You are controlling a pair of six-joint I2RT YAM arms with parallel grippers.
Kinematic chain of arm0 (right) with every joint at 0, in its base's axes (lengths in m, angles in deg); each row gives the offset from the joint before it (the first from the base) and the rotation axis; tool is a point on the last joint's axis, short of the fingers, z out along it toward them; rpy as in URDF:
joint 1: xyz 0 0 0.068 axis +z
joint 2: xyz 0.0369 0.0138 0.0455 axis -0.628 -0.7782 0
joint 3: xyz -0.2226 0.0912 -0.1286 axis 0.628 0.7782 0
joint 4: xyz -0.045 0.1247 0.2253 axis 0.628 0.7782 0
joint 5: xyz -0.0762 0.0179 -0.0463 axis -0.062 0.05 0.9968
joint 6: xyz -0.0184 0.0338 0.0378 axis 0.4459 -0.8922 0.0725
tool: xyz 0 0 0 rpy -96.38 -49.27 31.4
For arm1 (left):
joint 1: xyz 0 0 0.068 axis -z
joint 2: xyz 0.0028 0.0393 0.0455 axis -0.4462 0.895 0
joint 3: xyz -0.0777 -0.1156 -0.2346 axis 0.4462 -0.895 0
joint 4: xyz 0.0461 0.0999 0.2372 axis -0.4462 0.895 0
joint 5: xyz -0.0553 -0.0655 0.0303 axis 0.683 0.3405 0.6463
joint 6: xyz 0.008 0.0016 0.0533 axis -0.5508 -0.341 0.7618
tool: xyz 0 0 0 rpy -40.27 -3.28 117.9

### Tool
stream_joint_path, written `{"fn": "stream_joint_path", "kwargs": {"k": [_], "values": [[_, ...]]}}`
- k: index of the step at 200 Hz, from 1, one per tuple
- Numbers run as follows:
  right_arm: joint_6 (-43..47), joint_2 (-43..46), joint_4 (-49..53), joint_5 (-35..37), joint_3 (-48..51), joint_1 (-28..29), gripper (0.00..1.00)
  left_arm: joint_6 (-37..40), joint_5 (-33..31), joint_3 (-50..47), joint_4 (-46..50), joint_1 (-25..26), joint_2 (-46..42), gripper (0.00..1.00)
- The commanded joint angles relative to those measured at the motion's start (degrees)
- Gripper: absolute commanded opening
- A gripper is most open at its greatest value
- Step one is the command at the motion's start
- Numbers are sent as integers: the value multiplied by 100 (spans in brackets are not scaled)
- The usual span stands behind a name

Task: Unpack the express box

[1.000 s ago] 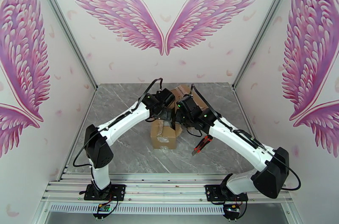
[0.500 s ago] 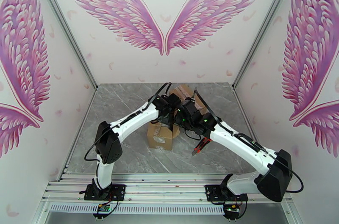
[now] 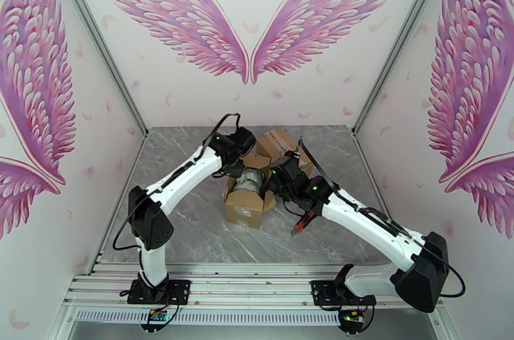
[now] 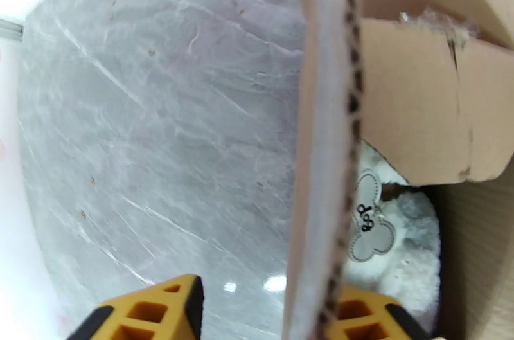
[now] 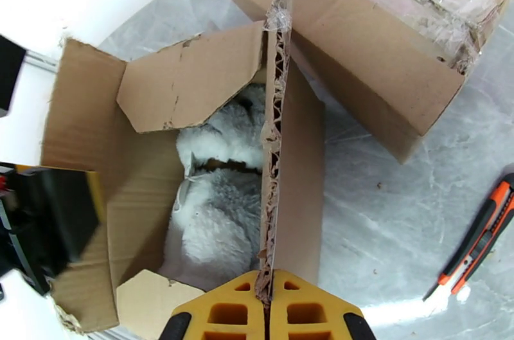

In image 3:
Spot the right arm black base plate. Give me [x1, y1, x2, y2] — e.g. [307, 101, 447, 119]
[311, 280, 377, 308]

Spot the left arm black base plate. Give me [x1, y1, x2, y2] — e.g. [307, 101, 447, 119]
[127, 279, 191, 305]

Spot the white soft bundle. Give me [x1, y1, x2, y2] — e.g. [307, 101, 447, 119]
[234, 167, 269, 196]

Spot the short taped cardboard box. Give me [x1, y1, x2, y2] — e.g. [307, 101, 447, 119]
[254, 129, 315, 179]

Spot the red black utility knife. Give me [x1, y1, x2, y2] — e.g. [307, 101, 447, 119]
[290, 210, 319, 238]

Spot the white perforated cable duct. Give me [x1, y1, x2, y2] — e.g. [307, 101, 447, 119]
[75, 309, 342, 326]

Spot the long taped cardboard box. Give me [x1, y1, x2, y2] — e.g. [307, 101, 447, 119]
[223, 153, 279, 231]

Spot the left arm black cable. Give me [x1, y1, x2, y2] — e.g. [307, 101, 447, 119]
[112, 111, 243, 287]

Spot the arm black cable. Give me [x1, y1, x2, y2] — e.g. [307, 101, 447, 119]
[297, 136, 466, 300]
[112, 111, 243, 287]

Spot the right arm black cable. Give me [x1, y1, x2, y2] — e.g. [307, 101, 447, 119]
[297, 136, 466, 300]

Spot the small green circuit board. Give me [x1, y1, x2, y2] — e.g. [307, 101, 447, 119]
[338, 309, 368, 332]
[140, 309, 172, 332]

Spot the aluminium rail frame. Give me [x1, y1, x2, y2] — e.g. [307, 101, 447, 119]
[60, 264, 447, 309]

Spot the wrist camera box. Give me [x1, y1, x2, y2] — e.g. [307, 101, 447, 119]
[234, 127, 258, 156]
[274, 156, 302, 181]

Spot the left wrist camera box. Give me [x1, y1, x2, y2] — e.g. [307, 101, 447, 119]
[234, 127, 258, 156]

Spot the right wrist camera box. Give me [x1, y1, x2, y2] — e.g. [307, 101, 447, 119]
[274, 156, 302, 181]

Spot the aluminium corner post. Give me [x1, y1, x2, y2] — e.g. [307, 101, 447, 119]
[44, 0, 150, 139]
[351, 0, 459, 139]

